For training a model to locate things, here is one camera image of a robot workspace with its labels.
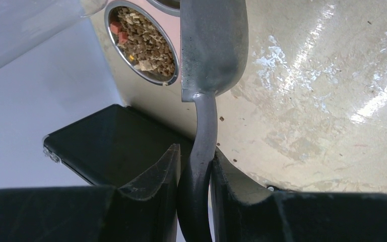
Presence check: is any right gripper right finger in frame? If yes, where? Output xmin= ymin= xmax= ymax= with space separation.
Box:
xmin=211 ymin=150 xmax=387 ymax=241

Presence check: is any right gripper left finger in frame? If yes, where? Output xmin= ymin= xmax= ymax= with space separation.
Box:
xmin=0 ymin=144 xmax=180 ymax=241

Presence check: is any metal food scoop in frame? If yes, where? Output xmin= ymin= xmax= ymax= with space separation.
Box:
xmin=177 ymin=0 xmax=248 ymax=241

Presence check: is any pink double pet bowl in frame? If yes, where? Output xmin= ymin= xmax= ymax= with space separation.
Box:
xmin=91 ymin=1 xmax=197 ymax=136

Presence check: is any black poker chip case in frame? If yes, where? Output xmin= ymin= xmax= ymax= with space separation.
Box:
xmin=43 ymin=104 xmax=193 ymax=187

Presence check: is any clear water bottle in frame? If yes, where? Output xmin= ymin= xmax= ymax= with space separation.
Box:
xmin=0 ymin=0 xmax=108 ymax=69

